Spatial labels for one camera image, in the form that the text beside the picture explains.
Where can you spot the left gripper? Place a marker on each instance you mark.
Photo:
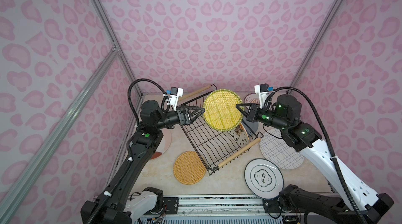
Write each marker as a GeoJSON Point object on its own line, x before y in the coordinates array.
{"type": "Point", "coordinates": [184, 112]}

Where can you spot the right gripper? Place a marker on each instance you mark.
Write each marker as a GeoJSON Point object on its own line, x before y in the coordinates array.
{"type": "Point", "coordinates": [253, 110]}

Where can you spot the yellow-green woven plate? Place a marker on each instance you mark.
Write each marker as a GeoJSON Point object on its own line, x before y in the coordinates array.
{"type": "Point", "coordinates": [221, 113]}

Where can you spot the white star cartoon plate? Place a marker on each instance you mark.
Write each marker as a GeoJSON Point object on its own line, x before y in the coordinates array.
{"type": "Point", "coordinates": [240, 135]}

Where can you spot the orange woven plate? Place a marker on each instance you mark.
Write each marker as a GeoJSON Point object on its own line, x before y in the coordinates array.
{"type": "Point", "coordinates": [188, 168]}

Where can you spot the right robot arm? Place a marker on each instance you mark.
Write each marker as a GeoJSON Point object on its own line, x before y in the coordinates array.
{"type": "Point", "coordinates": [356, 202]}

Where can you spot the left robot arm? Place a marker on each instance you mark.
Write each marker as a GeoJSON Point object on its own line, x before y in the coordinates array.
{"type": "Point", "coordinates": [138, 161]}

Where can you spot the white plate orange sunburst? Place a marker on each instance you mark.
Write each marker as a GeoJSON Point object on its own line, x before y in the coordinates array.
{"type": "Point", "coordinates": [252, 98]}

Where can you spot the grey-blue plate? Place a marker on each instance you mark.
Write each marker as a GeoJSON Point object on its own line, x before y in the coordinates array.
{"type": "Point", "coordinates": [250, 127]}

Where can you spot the pastel abstract pattern plate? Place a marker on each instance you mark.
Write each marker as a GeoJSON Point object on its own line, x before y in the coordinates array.
{"type": "Point", "coordinates": [164, 144]}

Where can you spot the white grid pattern plate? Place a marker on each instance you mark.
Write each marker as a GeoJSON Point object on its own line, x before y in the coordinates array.
{"type": "Point", "coordinates": [275, 150]}

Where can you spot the white plate black rim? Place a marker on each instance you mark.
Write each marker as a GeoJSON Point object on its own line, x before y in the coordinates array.
{"type": "Point", "coordinates": [264, 179]}

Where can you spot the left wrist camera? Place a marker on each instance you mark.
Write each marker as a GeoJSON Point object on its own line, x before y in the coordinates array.
{"type": "Point", "coordinates": [171, 98]}

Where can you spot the black wire dish rack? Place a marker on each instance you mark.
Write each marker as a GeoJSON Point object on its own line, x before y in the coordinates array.
{"type": "Point", "coordinates": [215, 148]}

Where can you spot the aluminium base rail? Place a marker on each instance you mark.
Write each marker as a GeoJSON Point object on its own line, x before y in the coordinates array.
{"type": "Point", "coordinates": [227, 209]}

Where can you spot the aluminium frame strut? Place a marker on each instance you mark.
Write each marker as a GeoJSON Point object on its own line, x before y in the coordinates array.
{"type": "Point", "coordinates": [20, 189]}

